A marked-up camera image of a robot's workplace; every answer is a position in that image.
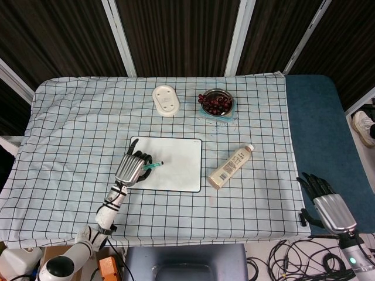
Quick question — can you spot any beige drink bottle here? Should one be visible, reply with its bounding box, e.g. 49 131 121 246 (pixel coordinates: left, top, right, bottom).
208 143 255 190

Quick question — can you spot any white frame post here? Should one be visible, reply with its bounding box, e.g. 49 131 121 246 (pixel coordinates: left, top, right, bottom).
101 0 137 77
225 0 253 77
282 0 333 74

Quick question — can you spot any white black checked tablecloth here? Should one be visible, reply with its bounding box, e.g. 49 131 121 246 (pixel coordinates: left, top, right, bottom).
0 71 312 245

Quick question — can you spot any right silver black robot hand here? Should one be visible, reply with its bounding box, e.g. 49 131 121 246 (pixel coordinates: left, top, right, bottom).
296 172 358 235

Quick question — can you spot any white drawing board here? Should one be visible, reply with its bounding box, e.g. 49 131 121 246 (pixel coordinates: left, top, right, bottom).
128 135 203 193

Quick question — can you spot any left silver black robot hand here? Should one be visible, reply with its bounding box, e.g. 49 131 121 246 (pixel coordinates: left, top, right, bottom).
114 139 153 187

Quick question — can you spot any stainless steel bowl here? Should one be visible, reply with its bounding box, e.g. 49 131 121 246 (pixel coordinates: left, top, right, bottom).
201 89 237 116

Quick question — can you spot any clear blue plastic container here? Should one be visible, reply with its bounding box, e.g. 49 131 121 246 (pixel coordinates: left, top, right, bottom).
200 105 237 123

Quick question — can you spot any white frame rail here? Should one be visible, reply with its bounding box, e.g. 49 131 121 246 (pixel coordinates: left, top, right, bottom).
344 90 375 116
0 58 36 103

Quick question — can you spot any grey robot torso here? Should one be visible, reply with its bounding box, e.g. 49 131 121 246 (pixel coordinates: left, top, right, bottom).
122 243 248 281

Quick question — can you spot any white sneaker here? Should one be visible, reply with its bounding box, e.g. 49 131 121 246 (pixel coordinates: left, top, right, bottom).
351 110 375 147

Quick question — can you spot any orange box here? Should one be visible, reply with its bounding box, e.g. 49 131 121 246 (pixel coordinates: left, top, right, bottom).
98 256 122 281

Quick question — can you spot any black floor cable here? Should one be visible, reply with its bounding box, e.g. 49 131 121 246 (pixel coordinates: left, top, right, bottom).
268 239 298 281
247 256 272 281
321 251 354 277

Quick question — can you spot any cream oval soap dish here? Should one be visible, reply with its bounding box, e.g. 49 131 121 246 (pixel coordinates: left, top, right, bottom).
151 84 180 117

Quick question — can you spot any blue table pad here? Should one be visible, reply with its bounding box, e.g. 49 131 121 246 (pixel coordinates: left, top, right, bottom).
284 74 371 237

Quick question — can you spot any teal marker pen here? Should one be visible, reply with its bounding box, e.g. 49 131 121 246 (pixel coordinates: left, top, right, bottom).
142 160 164 170

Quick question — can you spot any bunch of dark red grapes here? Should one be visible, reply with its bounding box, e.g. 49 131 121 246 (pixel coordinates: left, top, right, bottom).
197 93 234 115

